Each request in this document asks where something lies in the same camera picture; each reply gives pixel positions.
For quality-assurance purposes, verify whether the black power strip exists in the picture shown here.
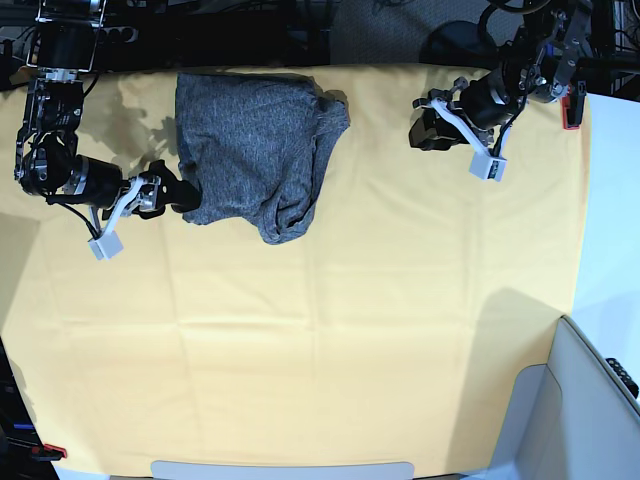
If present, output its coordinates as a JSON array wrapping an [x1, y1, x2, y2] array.
[[98, 26, 139, 46]]

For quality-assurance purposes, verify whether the grey long-sleeve shirt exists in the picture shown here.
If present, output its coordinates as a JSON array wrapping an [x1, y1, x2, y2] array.
[[175, 73, 349, 245]]

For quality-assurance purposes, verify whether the red black clamp left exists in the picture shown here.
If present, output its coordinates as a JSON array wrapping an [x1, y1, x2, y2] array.
[[30, 444, 67, 462]]

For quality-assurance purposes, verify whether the black round chair base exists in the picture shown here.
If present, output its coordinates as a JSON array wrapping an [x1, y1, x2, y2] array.
[[419, 20, 499, 70]]

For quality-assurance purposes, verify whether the red black clamp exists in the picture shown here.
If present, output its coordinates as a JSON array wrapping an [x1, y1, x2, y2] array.
[[561, 80, 587, 130], [30, 444, 67, 462]]

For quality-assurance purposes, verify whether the yellow table cloth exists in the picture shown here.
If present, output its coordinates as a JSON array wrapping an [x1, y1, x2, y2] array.
[[1, 65, 591, 476]]

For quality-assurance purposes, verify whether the black remote control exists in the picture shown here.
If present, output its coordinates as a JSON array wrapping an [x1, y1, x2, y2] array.
[[606, 357, 639, 399]]

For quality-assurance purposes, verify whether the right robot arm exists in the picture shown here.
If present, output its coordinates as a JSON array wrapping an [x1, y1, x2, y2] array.
[[14, 1, 202, 219]]

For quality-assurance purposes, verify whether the grey plate at edge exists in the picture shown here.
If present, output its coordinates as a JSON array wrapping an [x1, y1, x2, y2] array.
[[151, 460, 414, 480]]

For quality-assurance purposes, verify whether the red black clamp right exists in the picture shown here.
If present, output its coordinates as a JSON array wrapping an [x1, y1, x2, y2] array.
[[561, 80, 587, 130]]

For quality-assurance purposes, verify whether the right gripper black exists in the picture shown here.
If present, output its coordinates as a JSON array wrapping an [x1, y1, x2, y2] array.
[[72, 154, 202, 219]]

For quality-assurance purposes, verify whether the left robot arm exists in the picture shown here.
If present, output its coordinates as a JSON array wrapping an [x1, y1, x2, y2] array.
[[409, 1, 593, 156]]

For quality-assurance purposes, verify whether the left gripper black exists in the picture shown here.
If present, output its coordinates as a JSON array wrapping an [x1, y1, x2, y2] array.
[[408, 74, 525, 151]]

